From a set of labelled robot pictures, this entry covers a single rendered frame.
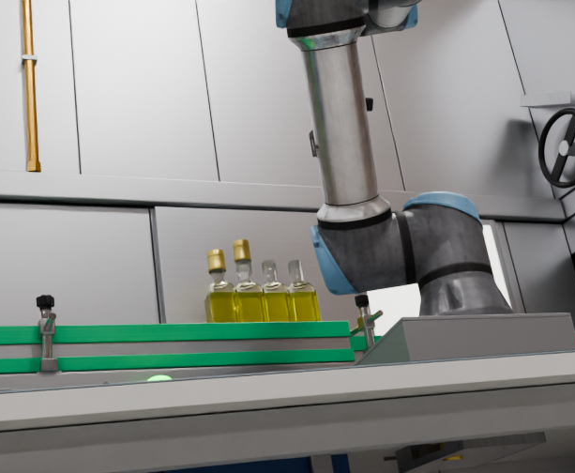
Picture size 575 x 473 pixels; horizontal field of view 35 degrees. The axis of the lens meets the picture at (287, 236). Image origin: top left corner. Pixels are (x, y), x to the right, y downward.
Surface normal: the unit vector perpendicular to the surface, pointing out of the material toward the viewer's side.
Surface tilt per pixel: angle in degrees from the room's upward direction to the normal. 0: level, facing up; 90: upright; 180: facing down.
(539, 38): 90
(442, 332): 90
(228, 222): 90
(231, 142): 90
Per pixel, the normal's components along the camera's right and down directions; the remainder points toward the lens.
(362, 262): 0.00, 0.27
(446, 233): -0.14, -0.39
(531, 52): -0.91, -0.03
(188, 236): 0.38, -0.41
